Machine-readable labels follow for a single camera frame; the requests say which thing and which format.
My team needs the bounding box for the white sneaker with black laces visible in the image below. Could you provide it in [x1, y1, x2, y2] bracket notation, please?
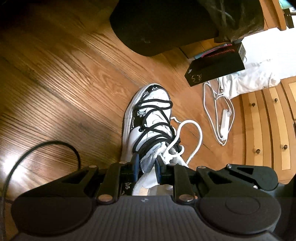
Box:
[120, 83, 186, 196]

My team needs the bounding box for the white shoelace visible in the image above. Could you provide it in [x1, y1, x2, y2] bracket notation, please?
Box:
[160, 117, 203, 167]

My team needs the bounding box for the wooden drawer cabinet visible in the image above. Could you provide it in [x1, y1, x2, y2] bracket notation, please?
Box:
[231, 77, 295, 184]

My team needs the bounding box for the black rectangular box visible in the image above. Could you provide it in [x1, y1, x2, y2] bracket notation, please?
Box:
[185, 42, 246, 86]

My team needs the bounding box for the white plastic bag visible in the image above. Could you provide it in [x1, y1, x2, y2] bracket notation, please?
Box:
[218, 59, 295, 99]

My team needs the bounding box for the black trash bin with bag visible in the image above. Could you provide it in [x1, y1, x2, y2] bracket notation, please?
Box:
[109, 0, 264, 57]

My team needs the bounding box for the white charger cable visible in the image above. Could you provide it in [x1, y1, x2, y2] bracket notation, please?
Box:
[203, 77, 235, 147]

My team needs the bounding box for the black cable on floor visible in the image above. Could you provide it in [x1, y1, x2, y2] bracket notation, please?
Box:
[0, 141, 82, 241]

